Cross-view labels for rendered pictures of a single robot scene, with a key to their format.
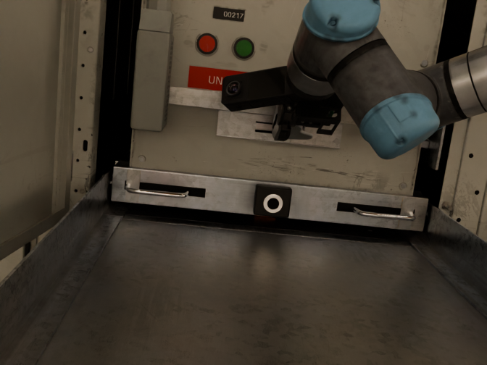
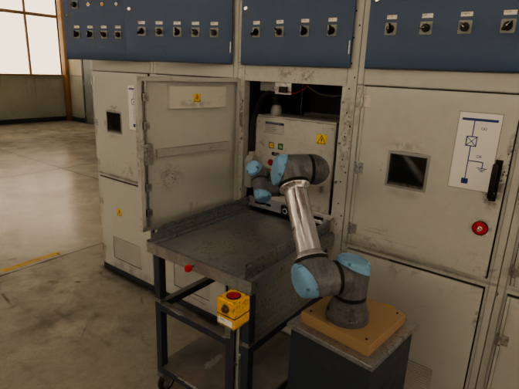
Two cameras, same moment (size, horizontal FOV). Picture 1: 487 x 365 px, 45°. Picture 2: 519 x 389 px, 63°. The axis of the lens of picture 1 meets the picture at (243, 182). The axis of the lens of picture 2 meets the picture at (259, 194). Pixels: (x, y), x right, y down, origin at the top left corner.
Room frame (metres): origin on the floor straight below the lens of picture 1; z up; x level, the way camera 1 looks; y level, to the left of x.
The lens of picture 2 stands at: (-0.81, -1.36, 1.62)
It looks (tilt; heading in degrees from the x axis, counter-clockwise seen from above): 16 degrees down; 40
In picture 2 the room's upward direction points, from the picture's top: 2 degrees clockwise
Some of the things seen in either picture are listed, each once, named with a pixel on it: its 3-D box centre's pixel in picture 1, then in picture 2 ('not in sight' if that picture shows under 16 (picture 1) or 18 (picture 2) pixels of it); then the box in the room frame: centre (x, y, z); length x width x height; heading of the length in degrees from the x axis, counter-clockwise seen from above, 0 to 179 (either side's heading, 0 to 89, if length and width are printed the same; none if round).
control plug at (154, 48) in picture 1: (153, 70); (251, 170); (0.90, 0.15, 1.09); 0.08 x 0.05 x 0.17; 4
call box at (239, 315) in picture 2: not in sight; (233, 309); (0.10, -0.49, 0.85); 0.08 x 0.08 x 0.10; 4
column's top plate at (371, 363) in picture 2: not in sight; (352, 325); (0.46, -0.75, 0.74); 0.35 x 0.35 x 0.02; 88
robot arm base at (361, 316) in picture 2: not in sight; (348, 304); (0.42, -0.75, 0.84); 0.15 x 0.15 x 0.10
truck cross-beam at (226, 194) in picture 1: (270, 196); (290, 208); (1.00, -0.05, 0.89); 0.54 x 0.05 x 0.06; 94
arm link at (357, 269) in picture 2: not in sight; (350, 275); (0.41, -0.75, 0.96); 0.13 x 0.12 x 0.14; 148
